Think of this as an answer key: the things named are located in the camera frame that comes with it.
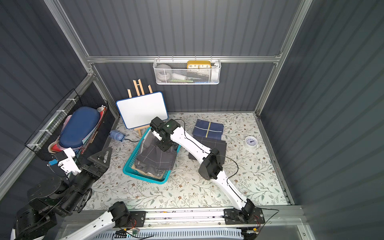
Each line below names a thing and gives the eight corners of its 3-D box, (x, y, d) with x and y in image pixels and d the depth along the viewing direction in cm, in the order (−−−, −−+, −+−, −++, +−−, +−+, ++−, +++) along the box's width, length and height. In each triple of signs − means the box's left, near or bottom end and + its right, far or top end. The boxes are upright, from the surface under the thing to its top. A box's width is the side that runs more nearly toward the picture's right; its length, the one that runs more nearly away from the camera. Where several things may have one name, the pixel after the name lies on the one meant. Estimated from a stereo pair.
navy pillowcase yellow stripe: (192, 134, 110) (192, 133, 108) (197, 120, 118) (197, 119, 117) (221, 140, 106) (222, 138, 104) (224, 125, 115) (224, 124, 113)
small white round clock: (245, 148, 102) (246, 145, 99) (243, 139, 107) (244, 136, 104) (257, 148, 102) (259, 145, 99) (254, 139, 107) (256, 136, 104)
